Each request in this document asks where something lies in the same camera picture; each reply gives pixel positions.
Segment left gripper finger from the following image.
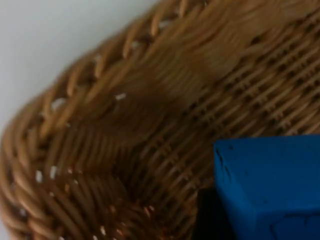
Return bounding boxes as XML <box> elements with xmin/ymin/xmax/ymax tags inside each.
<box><xmin>195</xmin><ymin>187</ymin><xmax>237</xmax><ymax>240</ymax></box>

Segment blue cube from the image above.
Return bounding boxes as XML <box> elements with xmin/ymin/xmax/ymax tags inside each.
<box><xmin>213</xmin><ymin>134</ymin><xmax>320</xmax><ymax>240</ymax></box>

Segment pale brown wicker basket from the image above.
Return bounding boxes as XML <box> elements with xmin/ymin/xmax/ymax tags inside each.
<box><xmin>0</xmin><ymin>0</ymin><xmax>320</xmax><ymax>240</ymax></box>

